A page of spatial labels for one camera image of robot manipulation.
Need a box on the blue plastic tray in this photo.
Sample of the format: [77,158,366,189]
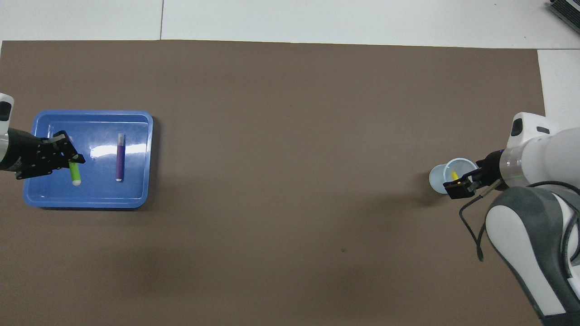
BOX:
[23,110,154,209]

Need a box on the brown table mat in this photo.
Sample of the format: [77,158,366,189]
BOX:
[0,40,570,326]

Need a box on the purple marker pen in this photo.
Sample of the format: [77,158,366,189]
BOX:
[115,133,126,182]

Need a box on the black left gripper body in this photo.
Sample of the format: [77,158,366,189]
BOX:
[5,128,51,180]

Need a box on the clear plastic cup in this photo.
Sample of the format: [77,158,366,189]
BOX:
[429,158,479,195]

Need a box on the grey ribbed device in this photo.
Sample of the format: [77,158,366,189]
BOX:
[546,0,580,28]

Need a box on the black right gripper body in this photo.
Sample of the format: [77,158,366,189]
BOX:
[474,151,504,187]

